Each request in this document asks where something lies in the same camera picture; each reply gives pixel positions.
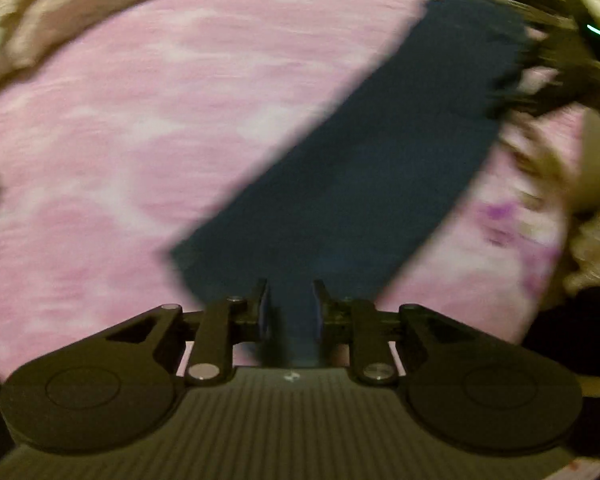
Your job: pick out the black garment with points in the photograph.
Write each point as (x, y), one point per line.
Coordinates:
(575, 330)

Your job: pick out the blue denim jeans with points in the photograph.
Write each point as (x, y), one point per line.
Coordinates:
(355, 185)

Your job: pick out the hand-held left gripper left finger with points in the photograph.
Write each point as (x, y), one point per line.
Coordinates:
(265, 312)

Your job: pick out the grey textured pillow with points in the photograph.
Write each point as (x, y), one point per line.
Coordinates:
(40, 15)

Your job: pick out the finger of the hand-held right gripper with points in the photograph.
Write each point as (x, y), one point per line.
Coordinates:
(550, 17)
(565, 85)

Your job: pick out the pink floral bed sheet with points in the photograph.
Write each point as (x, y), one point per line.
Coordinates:
(130, 160)

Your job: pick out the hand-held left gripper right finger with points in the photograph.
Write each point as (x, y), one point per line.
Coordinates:
(320, 312)

